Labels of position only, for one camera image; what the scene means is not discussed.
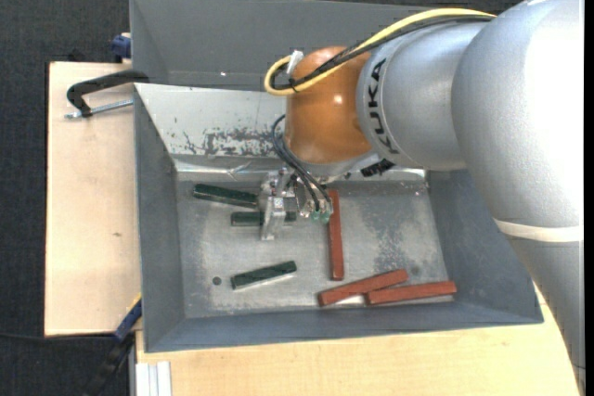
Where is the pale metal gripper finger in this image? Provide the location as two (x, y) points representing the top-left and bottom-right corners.
(259, 196), (275, 242)
(271, 197), (286, 239)

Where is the dark green flat block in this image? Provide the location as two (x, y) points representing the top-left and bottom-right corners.
(191, 183), (259, 211)
(229, 210), (298, 228)
(229, 260), (299, 292)

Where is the grey metal bin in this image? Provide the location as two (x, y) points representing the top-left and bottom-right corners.
(128, 0), (545, 354)

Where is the red-brown flat block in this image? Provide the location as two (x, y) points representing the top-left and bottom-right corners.
(316, 268), (411, 308)
(364, 280), (458, 307)
(325, 189), (346, 282)

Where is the pale flat board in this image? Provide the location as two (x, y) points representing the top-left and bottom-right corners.
(44, 60), (143, 338)

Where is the black cylinder on white bracket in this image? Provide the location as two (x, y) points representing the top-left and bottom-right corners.
(359, 158), (396, 179)

